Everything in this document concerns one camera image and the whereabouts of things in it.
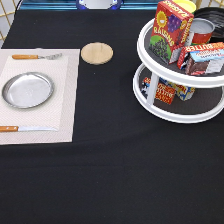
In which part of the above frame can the red box lower tier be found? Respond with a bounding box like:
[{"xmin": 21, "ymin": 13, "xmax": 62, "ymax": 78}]
[{"xmin": 141, "ymin": 77, "xmax": 177, "ymax": 106}]

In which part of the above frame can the wooden handled knife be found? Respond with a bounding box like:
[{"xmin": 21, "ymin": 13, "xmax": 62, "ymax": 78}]
[{"xmin": 0, "ymin": 126, "xmax": 57, "ymax": 132}]

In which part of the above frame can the yellow green cylinder container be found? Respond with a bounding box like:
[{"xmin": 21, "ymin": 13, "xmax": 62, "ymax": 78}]
[{"xmin": 174, "ymin": 0, "xmax": 196, "ymax": 13}]

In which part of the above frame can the red tin can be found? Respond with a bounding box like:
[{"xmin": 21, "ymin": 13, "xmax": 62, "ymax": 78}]
[{"xmin": 185, "ymin": 18, "xmax": 215, "ymax": 46}]

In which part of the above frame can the beige woven placemat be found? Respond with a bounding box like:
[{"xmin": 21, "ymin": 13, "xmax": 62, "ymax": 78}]
[{"xmin": 0, "ymin": 49, "xmax": 80, "ymax": 145}]

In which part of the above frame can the wooden lattice fence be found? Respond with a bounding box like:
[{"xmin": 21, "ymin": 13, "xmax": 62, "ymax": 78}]
[{"xmin": 0, "ymin": 0, "xmax": 20, "ymax": 46}]

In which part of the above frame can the round wooden coaster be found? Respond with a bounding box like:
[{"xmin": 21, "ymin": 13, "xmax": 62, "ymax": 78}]
[{"xmin": 81, "ymin": 42, "xmax": 113, "ymax": 65}]

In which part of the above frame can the wooden handled fork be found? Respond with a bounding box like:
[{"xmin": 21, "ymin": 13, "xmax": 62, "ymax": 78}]
[{"xmin": 12, "ymin": 53, "xmax": 62, "ymax": 60}]

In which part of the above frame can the red raisins box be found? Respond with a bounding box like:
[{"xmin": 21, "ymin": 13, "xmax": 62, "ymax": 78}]
[{"xmin": 149, "ymin": 0, "xmax": 194, "ymax": 64}]

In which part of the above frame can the yellow blue box lower tier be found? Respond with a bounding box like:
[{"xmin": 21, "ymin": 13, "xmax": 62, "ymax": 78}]
[{"xmin": 160, "ymin": 78, "xmax": 195, "ymax": 101}]

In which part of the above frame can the white two-tier lazy Susan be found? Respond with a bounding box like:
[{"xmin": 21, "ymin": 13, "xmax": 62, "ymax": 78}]
[{"xmin": 133, "ymin": 20, "xmax": 224, "ymax": 123}]

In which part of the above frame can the red butter box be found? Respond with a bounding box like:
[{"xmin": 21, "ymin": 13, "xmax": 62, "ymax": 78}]
[{"xmin": 177, "ymin": 42, "xmax": 224, "ymax": 69}]

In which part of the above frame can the black ridged bowl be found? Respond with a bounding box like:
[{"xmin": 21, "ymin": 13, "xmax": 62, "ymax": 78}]
[{"xmin": 194, "ymin": 7, "xmax": 224, "ymax": 42}]

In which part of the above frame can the round silver metal plate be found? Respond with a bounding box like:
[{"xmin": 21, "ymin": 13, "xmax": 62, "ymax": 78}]
[{"xmin": 2, "ymin": 72, "xmax": 54, "ymax": 109}]

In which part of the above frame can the brown chocolate box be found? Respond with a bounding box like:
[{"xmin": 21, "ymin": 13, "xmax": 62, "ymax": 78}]
[{"xmin": 185, "ymin": 49, "xmax": 224, "ymax": 75}]

